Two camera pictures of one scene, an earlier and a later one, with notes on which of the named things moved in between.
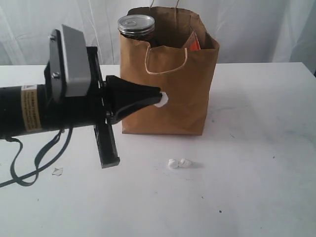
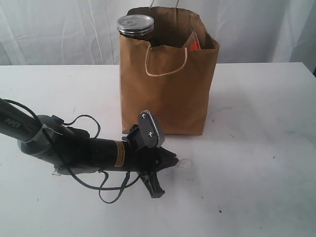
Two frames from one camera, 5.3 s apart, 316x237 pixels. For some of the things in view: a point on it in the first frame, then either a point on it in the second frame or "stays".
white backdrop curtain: x=247 y=31 stays
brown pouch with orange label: x=192 y=43 stays
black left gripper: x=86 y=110 → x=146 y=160
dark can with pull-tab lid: x=137 y=26 stays
